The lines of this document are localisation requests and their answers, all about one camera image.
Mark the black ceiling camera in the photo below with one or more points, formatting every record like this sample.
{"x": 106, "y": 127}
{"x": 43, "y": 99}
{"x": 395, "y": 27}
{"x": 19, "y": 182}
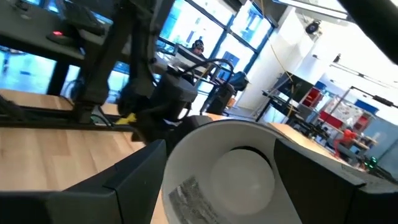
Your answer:
{"x": 313, "y": 27}

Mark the yellow tag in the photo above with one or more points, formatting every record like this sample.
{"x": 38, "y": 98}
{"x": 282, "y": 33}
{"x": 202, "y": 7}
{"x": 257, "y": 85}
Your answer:
{"x": 127, "y": 119}

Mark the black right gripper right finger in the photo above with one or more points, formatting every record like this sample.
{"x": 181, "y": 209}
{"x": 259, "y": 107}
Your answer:
{"x": 335, "y": 202}

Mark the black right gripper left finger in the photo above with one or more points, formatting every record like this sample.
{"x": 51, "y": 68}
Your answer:
{"x": 93, "y": 205}

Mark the black workbench rack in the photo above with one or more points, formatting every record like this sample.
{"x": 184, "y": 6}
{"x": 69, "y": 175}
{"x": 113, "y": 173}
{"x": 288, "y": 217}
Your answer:
{"x": 286, "y": 96}

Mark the red articulated figure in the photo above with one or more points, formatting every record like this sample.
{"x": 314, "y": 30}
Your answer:
{"x": 348, "y": 135}

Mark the black computer mouse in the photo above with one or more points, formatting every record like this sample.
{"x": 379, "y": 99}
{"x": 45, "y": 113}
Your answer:
{"x": 60, "y": 38}

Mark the grey desk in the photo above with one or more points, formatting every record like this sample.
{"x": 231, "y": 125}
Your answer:
{"x": 18, "y": 31}

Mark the white lightbulb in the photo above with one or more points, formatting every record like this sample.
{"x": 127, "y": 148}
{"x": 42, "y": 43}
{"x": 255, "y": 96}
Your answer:
{"x": 242, "y": 183}

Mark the red storage box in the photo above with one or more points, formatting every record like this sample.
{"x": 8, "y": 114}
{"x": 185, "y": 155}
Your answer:
{"x": 312, "y": 98}

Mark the black keyboard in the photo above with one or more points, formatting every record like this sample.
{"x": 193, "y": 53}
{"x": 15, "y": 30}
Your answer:
{"x": 84, "y": 20}

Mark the black desk lamp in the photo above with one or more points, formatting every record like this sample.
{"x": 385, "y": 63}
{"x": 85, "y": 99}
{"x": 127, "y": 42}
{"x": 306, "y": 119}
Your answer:
{"x": 192, "y": 149}

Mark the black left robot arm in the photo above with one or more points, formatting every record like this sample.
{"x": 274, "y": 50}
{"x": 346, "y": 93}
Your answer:
{"x": 102, "y": 62}

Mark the person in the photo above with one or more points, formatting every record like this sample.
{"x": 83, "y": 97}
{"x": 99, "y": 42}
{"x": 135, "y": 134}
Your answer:
{"x": 197, "y": 46}

